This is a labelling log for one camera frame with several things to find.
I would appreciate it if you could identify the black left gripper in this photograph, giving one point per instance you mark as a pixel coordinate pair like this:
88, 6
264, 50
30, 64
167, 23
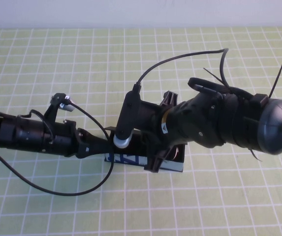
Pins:
62, 137

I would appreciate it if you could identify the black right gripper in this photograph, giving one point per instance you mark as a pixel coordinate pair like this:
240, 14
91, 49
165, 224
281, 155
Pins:
192, 120

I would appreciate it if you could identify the black printed glasses case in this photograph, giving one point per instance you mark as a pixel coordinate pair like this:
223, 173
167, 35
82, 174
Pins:
126, 161

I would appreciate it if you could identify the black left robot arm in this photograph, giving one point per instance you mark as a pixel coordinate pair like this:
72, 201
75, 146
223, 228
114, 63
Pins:
12, 130

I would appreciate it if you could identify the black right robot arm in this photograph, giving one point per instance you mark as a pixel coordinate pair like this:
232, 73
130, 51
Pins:
273, 127

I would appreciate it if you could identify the black zip tie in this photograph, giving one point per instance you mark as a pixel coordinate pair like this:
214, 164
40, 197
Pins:
255, 155
214, 76
276, 78

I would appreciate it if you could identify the green grid tablecloth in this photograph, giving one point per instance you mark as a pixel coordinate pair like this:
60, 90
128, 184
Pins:
57, 49

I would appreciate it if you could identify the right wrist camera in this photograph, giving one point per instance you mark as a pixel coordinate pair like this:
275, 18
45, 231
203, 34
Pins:
127, 113

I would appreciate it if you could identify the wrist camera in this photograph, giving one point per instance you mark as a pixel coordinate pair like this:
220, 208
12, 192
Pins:
127, 113
54, 98

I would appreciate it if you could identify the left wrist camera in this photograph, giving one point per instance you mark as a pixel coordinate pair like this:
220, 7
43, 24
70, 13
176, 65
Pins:
54, 98

